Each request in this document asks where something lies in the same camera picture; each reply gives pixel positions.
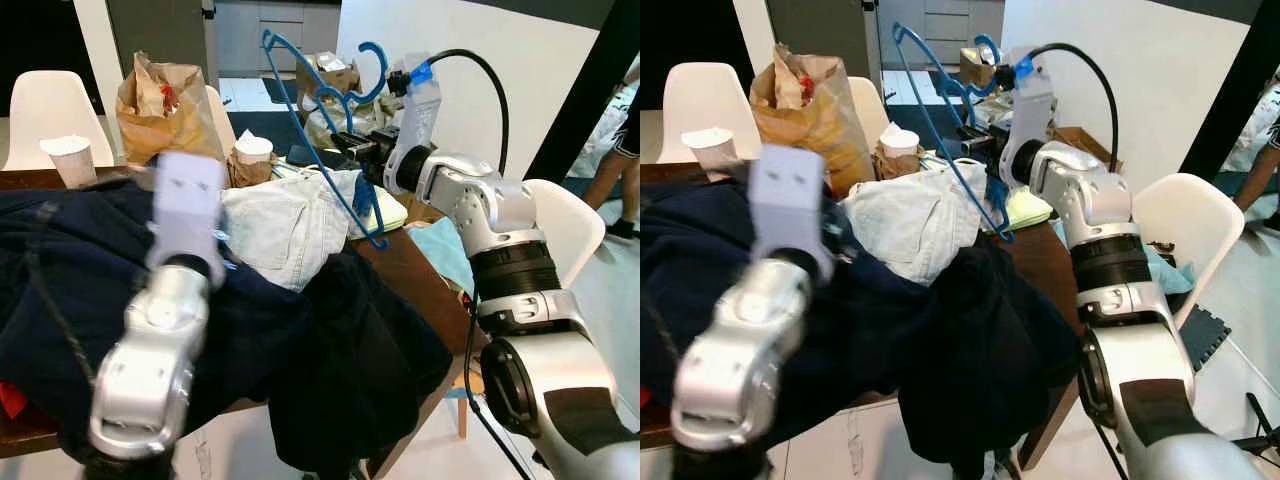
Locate blue plastic hanger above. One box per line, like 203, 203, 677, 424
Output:
892, 22, 1016, 243
262, 28, 393, 251

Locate light blue denim shorts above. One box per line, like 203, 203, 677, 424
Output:
218, 168, 373, 294
838, 160, 1003, 288

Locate yellow green cloth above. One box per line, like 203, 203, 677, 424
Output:
368, 190, 413, 235
1000, 185, 1051, 231

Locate small brown paper bag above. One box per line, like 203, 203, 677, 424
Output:
295, 55, 363, 113
960, 45, 1013, 93

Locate white paper cup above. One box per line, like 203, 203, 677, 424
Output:
878, 125, 922, 161
682, 127, 741, 183
232, 135, 275, 167
40, 135, 94, 190

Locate grey kitchen cabinet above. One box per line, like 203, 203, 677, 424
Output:
880, 0, 1006, 71
215, 0, 343, 81

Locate teal cloth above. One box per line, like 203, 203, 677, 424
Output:
1048, 212, 1199, 296
405, 218, 478, 298

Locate large brown paper bag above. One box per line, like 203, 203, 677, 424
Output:
748, 45, 873, 198
115, 52, 228, 168

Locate black garment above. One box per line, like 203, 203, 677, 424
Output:
895, 235, 1088, 473
265, 245, 458, 478

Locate person in striped shirt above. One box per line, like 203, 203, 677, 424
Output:
1228, 70, 1280, 233
575, 55, 641, 243

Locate red garment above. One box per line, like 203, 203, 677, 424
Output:
0, 378, 33, 423

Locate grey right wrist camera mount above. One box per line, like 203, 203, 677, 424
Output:
1000, 45, 1063, 189
385, 52, 448, 196

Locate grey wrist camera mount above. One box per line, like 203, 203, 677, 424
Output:
385, 52, 448, 196
745, 143, 833, 283
1000, 45, 1063, 189
145, 150, 231, 288

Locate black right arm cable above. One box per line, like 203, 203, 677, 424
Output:
430, 48, 513, 179
1030, 42, 1123, 179

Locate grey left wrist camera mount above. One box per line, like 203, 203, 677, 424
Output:
745, 143, 833, 283
145, 150, 231, 288

